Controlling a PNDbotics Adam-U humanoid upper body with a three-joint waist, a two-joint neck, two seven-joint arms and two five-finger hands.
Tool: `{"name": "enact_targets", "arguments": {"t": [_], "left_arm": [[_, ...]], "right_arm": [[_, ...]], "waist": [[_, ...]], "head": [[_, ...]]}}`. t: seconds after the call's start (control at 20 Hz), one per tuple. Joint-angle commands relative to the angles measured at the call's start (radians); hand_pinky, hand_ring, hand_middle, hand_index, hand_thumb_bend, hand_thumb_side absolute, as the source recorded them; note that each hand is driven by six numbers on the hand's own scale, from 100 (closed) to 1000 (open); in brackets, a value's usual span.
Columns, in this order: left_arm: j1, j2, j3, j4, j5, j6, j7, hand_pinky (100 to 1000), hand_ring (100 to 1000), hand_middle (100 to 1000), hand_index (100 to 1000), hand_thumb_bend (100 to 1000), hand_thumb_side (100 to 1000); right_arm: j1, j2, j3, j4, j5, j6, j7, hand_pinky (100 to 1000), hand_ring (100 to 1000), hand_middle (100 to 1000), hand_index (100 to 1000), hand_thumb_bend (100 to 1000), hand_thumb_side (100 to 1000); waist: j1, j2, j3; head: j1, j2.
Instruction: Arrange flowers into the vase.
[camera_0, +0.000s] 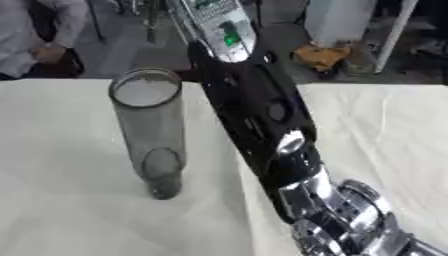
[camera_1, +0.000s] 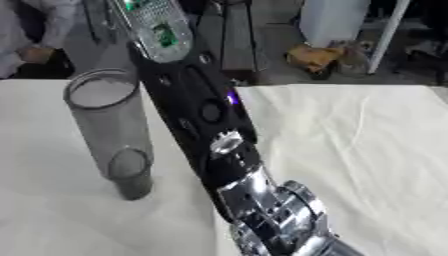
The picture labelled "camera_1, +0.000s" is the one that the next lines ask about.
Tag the dark grey upright stand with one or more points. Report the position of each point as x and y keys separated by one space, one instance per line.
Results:
x=239 y=40

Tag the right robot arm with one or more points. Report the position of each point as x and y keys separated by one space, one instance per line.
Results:
x=192 y=100

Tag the transparent grey cylinder vase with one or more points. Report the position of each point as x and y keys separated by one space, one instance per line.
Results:
x=111 y=133

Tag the white slanted pole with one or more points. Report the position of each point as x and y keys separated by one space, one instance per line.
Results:
x=386 y=36

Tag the white cabinet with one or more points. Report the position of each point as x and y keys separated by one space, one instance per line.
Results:
x=333 y=20

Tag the person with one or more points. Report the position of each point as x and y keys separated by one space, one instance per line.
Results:
x=55 y=23

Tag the person's hand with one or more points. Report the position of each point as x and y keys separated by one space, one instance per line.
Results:
x=36 y=54

